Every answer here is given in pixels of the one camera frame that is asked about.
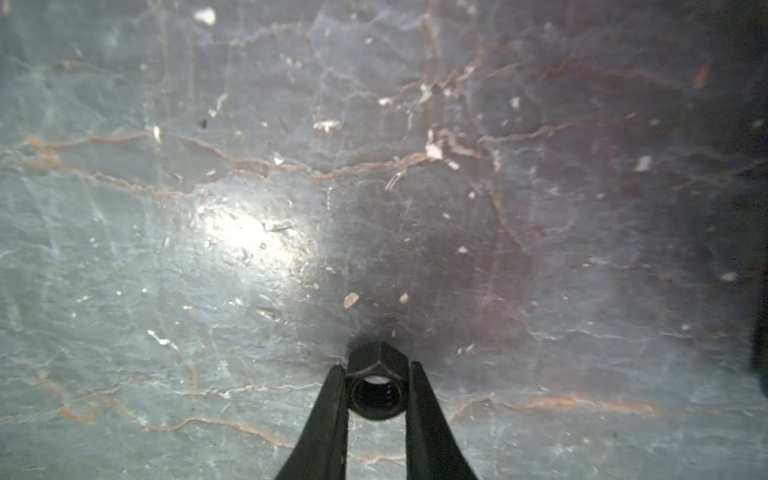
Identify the black hex nut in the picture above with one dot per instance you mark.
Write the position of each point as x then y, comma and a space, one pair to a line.
377, 381

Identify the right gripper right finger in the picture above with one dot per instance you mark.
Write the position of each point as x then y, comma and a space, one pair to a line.
432, 452

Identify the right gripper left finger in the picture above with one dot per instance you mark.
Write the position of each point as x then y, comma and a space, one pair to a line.
321, 450

